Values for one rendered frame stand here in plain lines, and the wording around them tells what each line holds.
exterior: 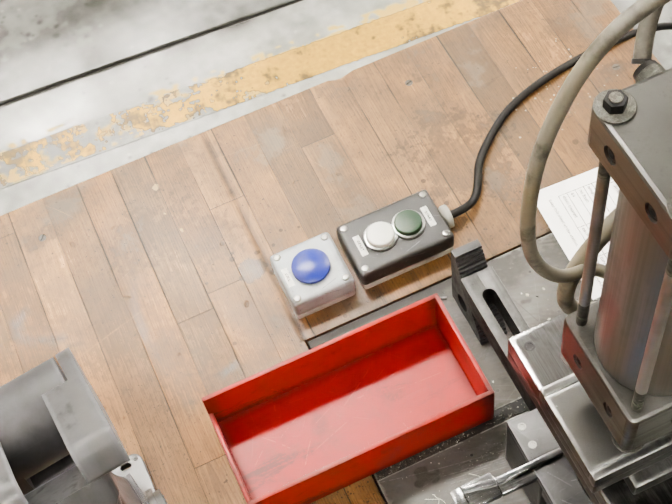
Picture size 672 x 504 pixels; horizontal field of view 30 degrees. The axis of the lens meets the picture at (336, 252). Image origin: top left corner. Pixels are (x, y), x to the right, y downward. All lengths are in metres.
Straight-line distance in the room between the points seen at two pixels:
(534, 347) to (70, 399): 0.38
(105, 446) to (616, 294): 0.32
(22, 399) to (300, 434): 0.45
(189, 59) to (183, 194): 1.33
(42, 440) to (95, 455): 0.07
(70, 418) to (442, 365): 0.54
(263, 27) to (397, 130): 1.35
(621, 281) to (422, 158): 0.67
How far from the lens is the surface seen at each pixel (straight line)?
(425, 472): 1.21
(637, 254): 0.71
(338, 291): 1.28
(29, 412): 0.84
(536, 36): 1.49
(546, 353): 1.00
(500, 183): 1.37
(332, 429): 1.23
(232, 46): 2.72
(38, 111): 2.72
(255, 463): 1.23
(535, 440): 1.14
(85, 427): 0.79
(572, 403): 0.94
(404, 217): 1.30
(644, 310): 0.75
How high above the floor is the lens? 2.03
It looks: 59 degrees down
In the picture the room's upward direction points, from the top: 11 degrees counter-clockwise
